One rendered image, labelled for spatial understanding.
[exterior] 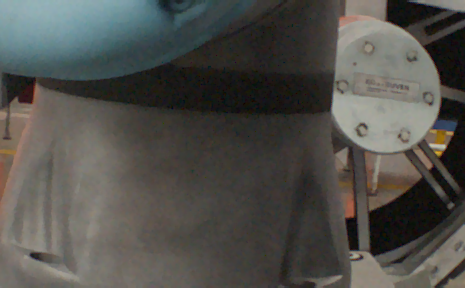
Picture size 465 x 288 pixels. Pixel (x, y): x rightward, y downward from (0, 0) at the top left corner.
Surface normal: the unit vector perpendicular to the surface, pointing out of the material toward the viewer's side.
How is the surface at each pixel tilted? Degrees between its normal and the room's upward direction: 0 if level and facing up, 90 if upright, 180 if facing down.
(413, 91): 90
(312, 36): 90
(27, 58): 134
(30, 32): 114
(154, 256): 73
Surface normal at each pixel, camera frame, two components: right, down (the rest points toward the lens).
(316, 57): 0.83, 0.18
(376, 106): 0.06, 0.16
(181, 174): 0.11, -0.14
